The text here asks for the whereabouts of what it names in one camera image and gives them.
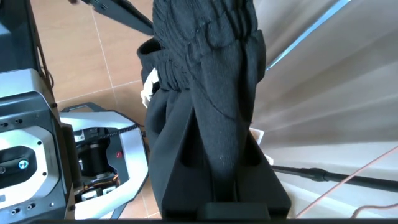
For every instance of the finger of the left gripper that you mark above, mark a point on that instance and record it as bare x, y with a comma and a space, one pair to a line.
124, 14

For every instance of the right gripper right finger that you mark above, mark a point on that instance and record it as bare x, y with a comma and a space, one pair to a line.
264, 189

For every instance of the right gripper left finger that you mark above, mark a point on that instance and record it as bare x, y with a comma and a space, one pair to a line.
183, 193

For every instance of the black garment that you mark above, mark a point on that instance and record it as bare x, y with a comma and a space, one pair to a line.
217, 77

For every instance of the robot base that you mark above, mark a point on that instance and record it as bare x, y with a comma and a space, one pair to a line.
31, 109

